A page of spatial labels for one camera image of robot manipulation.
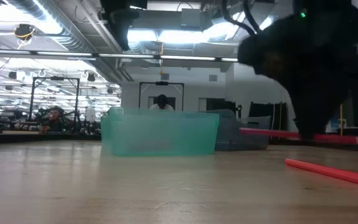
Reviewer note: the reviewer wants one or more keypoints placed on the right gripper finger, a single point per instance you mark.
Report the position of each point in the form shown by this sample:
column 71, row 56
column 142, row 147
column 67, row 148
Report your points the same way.
column 303, row 115
column 320, row 112

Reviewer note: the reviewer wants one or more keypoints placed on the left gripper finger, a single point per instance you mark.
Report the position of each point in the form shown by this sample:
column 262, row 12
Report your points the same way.
column 120, row 29
column 130, row 29

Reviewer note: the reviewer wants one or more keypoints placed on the dark red pencil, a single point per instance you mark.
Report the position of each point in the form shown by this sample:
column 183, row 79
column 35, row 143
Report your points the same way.
column 269, row 133

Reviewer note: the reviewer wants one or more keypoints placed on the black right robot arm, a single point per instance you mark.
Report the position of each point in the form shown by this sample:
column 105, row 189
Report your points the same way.
column 322, row 9

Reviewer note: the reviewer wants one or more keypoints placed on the long horizontal light bar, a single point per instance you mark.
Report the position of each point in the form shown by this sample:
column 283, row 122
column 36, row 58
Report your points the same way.
column 104, row 55

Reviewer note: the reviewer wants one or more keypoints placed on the black panel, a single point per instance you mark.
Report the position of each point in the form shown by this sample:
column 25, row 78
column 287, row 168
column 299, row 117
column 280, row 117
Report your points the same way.
column 266, row 113

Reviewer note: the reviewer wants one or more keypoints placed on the orange pencil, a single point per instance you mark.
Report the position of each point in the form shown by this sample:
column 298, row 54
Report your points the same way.
column 331, row 172

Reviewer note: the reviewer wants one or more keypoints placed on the grey plastic bin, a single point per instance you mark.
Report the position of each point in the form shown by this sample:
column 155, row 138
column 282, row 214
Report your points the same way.
column 241, row 137

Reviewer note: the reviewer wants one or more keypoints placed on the person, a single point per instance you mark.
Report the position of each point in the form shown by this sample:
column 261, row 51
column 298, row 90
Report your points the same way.
column 53, row 119
column 162, row 104

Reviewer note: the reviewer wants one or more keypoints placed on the teal translucent plastic bin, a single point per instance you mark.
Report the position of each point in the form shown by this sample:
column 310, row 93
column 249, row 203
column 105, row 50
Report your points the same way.
column 158, row 133

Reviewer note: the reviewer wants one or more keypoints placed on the black metal rig frame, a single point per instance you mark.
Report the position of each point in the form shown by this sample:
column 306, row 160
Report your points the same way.
column 32, row 96
column 161, row 83

